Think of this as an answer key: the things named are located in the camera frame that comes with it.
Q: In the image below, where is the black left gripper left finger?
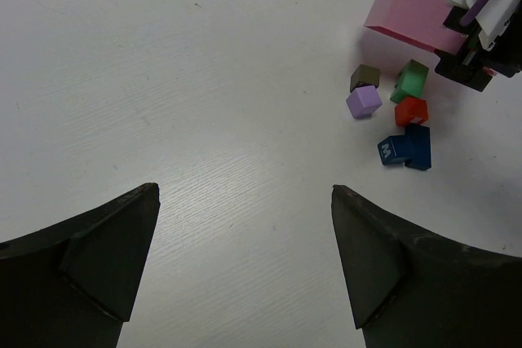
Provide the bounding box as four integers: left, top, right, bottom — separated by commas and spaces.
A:
1, 183, 160, 347

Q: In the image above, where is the green wood block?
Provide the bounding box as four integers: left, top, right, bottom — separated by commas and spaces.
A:
390, 59, 429, 104

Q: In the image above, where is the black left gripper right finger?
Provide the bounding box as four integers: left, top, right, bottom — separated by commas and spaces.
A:
331, 185, 521, 347

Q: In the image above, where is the brown wood block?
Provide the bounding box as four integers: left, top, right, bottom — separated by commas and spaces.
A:
350, 64, 381, 92

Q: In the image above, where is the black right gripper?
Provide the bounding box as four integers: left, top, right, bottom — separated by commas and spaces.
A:
435, 0, 521, 91

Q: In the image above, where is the blue cube block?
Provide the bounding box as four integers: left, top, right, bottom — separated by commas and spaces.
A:
377, 135, 414, 165

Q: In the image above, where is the purple wood block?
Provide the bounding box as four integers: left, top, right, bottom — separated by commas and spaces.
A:
346, 86, 383, 119

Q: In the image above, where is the pink plastic box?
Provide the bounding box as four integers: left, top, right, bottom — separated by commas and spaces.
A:
364, 0, 465, 55

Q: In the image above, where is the dark blue long block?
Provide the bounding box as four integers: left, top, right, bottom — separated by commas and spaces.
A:
405, 124, 431, 171

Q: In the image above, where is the red wood block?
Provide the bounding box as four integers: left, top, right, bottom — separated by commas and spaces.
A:
395, 97, 429, 127

